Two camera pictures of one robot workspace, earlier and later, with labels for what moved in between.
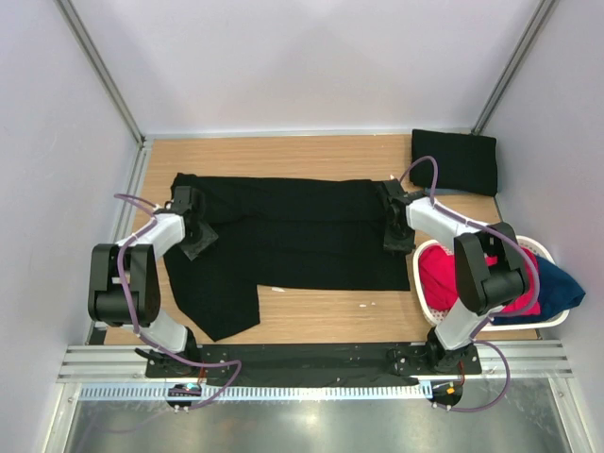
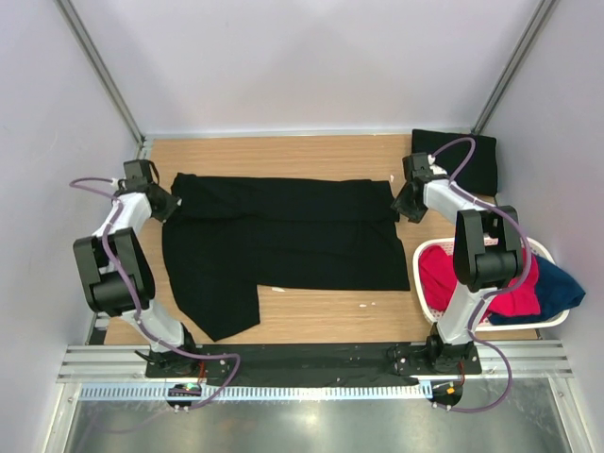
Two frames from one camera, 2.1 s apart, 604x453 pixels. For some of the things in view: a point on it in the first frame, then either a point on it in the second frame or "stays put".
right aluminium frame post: [511, 64] stays put
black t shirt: [278, 231] stays put
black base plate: [297, 361] stays put
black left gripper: [208, 238] → [171, 204]
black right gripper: [392, 243] → [399, 205]
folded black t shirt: [466, 162] stays put
